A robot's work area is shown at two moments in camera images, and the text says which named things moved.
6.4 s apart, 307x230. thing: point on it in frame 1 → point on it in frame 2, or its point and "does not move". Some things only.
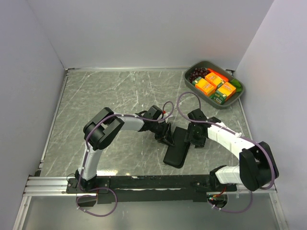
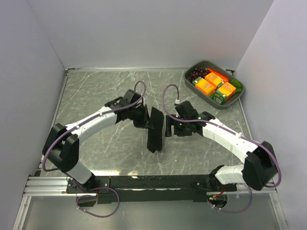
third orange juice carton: (223, 93) does not move
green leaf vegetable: (236, 83) does not move
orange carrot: (224, 78) does not move
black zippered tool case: (175, 155) → (154, 139)
